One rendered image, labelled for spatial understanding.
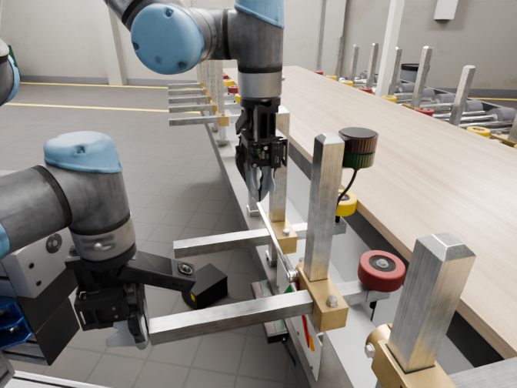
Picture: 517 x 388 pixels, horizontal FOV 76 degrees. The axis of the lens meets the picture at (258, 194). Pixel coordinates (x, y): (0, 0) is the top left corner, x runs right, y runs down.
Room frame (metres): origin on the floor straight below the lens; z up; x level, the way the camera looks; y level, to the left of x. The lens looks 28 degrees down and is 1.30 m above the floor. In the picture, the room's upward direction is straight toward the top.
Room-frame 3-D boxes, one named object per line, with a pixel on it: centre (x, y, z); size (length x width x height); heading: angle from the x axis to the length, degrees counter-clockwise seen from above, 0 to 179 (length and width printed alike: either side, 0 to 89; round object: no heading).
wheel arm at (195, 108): (1.89, 0.29, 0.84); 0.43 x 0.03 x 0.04; 104
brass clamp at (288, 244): (0.70, -0.05, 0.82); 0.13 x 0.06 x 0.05; 14
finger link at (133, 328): (0.35, 0.18, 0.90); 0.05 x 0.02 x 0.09; 14
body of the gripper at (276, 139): (0.57, -0.01, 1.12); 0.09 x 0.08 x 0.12; 14
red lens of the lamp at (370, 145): (0.49, -0.15, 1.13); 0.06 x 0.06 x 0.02
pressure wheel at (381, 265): (0.47, -0.23, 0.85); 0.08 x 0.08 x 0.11
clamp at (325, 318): (0.46, -0.12, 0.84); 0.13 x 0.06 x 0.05; 14
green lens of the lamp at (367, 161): (0.49, -0.15, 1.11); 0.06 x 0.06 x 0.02
